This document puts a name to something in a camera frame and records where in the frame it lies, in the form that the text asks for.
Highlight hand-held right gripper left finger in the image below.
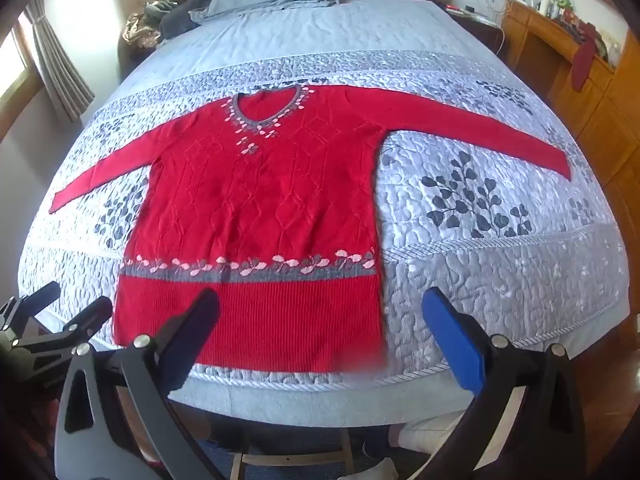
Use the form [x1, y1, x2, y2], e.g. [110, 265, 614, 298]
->
[52, 289, 227, 480]

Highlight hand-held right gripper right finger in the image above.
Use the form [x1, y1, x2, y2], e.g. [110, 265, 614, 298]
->
[421, 286, 587, 480]

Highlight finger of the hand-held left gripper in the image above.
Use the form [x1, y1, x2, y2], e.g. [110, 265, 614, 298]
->
[12, 296, 114, 361]
[0, 281, 62, 326]

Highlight red knitted sweater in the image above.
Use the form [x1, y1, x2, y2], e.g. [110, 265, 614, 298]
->
[50, 85, 573, 373]

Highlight dark clothes pile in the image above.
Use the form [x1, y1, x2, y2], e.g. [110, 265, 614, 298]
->
[145, 0, 221, 42]

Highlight grey quilted bed cover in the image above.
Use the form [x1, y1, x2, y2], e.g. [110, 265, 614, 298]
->
[17, 0, 632, 428]

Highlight person's leg in white trousers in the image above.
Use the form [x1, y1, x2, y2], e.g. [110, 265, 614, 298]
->
[397, 410, 476, 453]

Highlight wooden stool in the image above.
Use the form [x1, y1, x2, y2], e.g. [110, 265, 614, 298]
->
[234, 425, 353, 480]

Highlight window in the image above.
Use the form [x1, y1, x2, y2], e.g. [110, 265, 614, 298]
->
[0, 15, 41, 128]

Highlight grey curtain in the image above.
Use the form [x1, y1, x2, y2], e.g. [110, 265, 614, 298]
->
[25, 0, 96, 123]

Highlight wooden cabinet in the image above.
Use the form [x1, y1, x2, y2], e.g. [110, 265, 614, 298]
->
[502, 0, 640, 243]

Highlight brown patterned cloth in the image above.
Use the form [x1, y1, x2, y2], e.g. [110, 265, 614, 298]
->
[122, 10, 163, 52]

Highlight dark red hanging sock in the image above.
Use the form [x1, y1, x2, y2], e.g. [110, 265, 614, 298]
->
[572, 22, 599, 92]

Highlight dark nightstand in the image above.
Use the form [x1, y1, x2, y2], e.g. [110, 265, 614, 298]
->
[440, 2, 507, 53]

